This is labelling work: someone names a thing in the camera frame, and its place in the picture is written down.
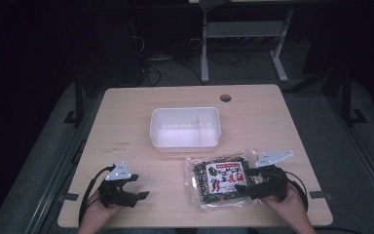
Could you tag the person's right hand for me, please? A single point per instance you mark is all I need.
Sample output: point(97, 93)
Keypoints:
point(289, 209)

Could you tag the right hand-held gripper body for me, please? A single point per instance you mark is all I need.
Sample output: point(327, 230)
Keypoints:
point(271, 183)

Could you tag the white plastic container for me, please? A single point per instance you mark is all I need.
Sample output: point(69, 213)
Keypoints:
point(185, 128)

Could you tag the black metal stand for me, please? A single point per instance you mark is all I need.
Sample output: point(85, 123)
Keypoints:
point(78, 104)
point(347, 97)

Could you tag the clear printed snack packet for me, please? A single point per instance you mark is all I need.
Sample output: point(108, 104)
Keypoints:
point(222, 178)

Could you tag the white metal desk frame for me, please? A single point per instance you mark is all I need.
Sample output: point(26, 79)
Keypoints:
point(243, 29)

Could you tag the grey tape strip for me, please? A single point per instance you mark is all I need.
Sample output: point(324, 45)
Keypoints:
point(68, 196)
point(319, 195)

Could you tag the person's left hand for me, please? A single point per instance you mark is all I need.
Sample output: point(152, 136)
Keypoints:
point(95, 213)

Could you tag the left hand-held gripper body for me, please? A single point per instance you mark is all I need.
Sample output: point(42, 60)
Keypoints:
point(115, 191)

